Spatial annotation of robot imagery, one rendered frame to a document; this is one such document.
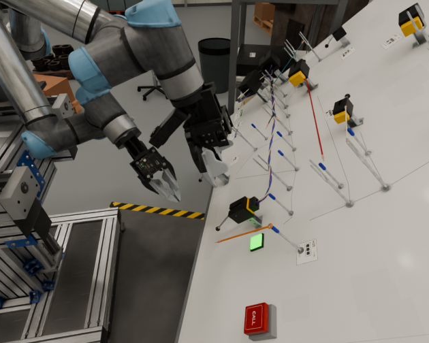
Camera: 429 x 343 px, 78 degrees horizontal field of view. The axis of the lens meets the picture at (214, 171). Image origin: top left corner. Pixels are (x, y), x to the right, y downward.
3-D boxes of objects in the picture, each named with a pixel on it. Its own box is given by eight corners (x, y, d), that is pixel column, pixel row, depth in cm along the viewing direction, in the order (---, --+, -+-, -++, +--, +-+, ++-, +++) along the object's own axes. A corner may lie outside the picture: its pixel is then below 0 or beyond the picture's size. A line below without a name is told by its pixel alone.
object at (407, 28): (422, 24, 64) (417, 15, 63) (422, 28, 63) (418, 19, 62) (405, 33, 66) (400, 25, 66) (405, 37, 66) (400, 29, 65)
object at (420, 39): (432, 20, 71) (418, -9, 68) (434, 41, 65) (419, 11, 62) (412, 30, 75) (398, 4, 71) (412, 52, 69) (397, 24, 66)
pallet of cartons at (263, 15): (309, 34, 577) (315, 8, 545) (269, 36, 566) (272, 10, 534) (287, 19, 675) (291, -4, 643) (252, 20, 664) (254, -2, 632)
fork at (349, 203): (355, 205, 53) (315, 162, 48) (346, 209, 54) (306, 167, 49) (353, 199, 55) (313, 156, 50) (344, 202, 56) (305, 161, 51)
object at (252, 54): (233, 75, 145) (233, 63, 141) (239, 54, 171) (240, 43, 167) (295, 79, 141) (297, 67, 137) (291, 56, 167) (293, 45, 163)
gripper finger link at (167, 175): (180, 203, 66) (156, 173, 65) (178, 201, 72) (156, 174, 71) (190, 194, 67) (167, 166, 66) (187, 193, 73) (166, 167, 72)
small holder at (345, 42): (329, 53, 104) (321, 41, 102) (350, 38, 100) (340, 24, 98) (331, 57, 101) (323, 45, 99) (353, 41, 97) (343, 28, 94)
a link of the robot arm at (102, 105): (99, 90, 72) (101, 72, 64) (125, 122, 73) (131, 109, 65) (72, 103, 68) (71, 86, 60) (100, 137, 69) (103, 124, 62)
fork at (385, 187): (393, 189, 50) (353, 141, 44) (383, 193, 51) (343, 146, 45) (389, 182, 51) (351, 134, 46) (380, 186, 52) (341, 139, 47)
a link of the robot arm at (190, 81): (151, 84, 46) (165, 66, 52) (163, 107, 48) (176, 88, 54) (190, 71, 43) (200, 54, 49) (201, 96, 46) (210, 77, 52)
